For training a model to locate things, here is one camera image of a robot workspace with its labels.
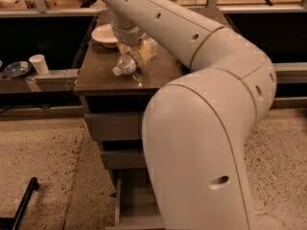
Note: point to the grey drawer cabinet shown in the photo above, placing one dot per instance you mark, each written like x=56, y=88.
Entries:
x=100, y=91

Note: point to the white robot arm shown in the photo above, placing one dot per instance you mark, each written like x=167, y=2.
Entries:
x=195, y=127

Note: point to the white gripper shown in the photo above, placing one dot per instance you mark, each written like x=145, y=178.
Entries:
x=129, y=36

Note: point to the white paper cup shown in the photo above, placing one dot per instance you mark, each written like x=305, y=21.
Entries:
x=39, y=63

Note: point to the grey side shelf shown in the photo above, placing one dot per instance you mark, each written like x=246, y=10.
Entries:
x=54, y=81

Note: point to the middle drawer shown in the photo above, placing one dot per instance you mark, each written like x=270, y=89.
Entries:
x=123, y=159

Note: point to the clear plastic water bottle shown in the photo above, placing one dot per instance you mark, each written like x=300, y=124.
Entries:
x=129, y=63

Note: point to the top drawer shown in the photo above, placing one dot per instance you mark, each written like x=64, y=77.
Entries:
x=114, y=126

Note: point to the black metal bar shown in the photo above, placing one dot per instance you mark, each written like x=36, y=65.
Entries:
x=14, y=222

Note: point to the open bottom drawer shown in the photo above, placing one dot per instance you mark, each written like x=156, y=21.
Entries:
x=135, y=203

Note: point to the white bowl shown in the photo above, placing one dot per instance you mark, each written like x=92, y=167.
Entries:
x=104, y=35

